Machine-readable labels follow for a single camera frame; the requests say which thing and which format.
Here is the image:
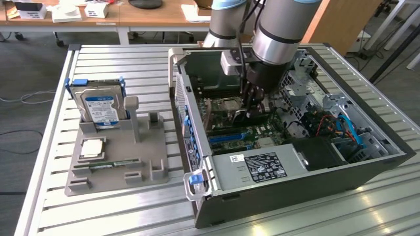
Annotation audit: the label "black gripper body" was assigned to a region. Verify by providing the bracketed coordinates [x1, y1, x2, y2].
[245, 61, 291, 95]

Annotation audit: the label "black graphics card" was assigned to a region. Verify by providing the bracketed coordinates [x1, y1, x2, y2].
[202, 98, 274, 130]

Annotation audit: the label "green motherboard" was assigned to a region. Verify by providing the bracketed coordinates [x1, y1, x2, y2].
[193, 85, 293, 156]

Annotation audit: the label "blue expansion slot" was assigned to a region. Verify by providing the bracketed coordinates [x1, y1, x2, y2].
[209, 132, 249, 144]

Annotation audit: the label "metal disk bay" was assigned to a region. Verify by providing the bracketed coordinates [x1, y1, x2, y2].
[321, 94, 393, 164]

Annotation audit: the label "black fan shroud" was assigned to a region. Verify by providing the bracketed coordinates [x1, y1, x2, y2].
[291, 137, 349, 172]

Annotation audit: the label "grey power supply unit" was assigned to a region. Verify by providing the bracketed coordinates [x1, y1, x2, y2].
[210, 144, 310, 191]

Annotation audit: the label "wooden cabinet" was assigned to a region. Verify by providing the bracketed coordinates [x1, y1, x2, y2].
[299, 0, 385, 56]

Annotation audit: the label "white socket box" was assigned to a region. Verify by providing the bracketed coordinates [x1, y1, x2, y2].
[346, 30, 371, 54]

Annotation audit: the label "white paper stack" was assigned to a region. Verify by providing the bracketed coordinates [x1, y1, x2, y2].
[181, 3, 210, 23]

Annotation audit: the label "brown cardboard box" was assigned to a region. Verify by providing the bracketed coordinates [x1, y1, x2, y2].
[193, 0, 211, 11]

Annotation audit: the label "black open PC case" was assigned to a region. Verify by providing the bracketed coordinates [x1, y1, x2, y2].
[166, 43, 417, 229]

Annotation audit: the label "black slanted pole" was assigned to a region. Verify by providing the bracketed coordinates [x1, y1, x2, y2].
[369, 26, 420, 83]

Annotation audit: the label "grey plastic parts rack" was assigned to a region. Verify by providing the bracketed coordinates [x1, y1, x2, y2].
[63, 96, 169, 197]

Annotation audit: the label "hard disk with blue rails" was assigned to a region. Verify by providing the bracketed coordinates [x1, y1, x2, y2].
[61, 76, 126, 130]

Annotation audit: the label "black round base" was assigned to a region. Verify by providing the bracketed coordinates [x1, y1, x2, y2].
[127, 0, 163, 9]

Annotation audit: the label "green RAM stick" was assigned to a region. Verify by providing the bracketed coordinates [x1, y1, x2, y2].
[71, 159, 138, 171]

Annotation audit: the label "silver CPU chip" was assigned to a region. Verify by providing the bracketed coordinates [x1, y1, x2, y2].
[79, 139, 105, 159]

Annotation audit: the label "white labelled box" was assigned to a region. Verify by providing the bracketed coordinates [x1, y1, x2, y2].
[83, 2, 110, 19]

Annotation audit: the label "white boxes on desk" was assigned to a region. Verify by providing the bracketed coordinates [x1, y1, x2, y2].
[49, 0, 83, 24]

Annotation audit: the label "wooden desk with white legs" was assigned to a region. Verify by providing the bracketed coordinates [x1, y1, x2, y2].
[0, 0, 301, 47]

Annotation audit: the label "white box with black lid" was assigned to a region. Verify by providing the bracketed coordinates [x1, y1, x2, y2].
[17, 1, 46, 20]

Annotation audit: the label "brown cardboard piece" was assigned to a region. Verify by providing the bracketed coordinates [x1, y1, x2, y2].
[5, 4, 19, 20]

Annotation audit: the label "CPU socket with metal frame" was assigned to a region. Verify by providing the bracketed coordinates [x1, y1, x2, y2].
[215, 96, 246, 112]

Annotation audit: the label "perforated metal bracket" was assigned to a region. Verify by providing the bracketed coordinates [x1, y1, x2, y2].
[278, 70, 329, 111]

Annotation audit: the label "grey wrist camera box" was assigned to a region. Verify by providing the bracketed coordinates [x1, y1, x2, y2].
[218, 48, 254, 77]

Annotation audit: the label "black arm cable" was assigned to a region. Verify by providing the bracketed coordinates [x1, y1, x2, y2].
[237, 0, 267, 82]

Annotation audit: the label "orange wire bundle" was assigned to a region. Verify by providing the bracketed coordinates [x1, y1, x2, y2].
[318, 115, 357, 141]

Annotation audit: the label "blue wire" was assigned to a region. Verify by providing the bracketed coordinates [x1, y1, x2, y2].
[335, 114, 366, 149]

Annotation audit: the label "white table frame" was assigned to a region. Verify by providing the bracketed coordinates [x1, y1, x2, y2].
[362, 0, 420, 70]

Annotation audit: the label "black floor cable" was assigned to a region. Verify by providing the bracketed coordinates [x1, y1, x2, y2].
[0, 129, 43, 153]

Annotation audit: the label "grey floor cable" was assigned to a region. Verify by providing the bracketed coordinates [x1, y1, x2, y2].
[0, 89, 57, 104]

